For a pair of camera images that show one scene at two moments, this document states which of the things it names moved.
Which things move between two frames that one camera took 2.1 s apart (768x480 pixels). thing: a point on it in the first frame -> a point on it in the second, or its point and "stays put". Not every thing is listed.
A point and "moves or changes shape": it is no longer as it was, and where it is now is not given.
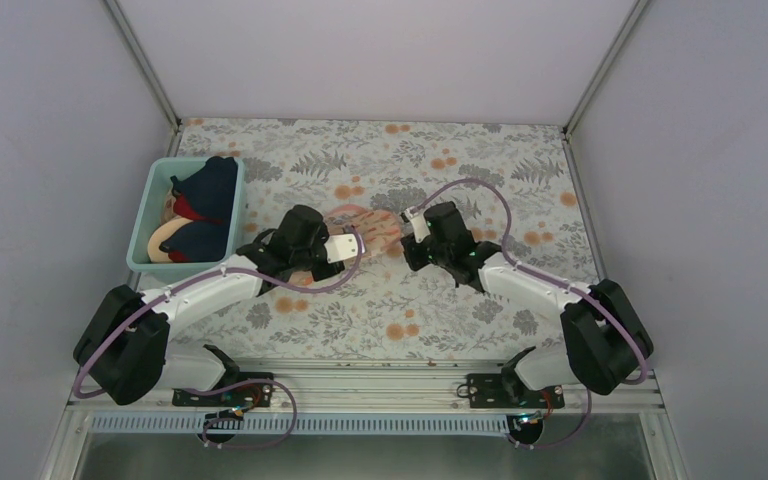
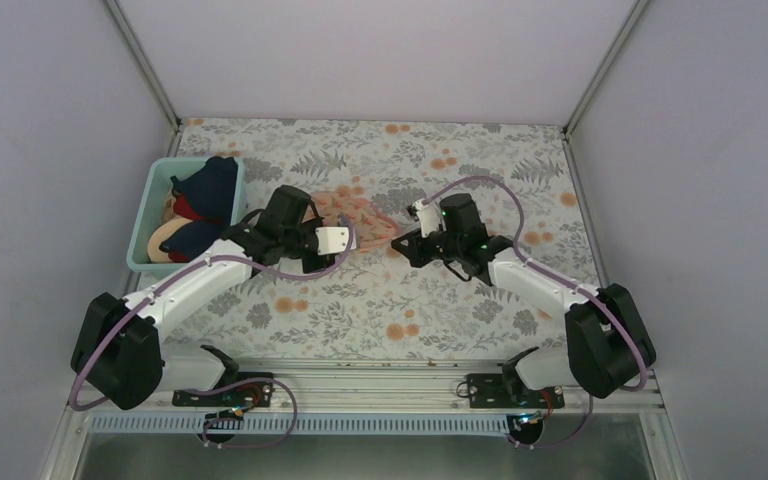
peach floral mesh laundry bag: [381, 233] moves or changes shape
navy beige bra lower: [184, 240] stays put
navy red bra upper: [209, 193] stays put
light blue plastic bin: [156, 187] stays put
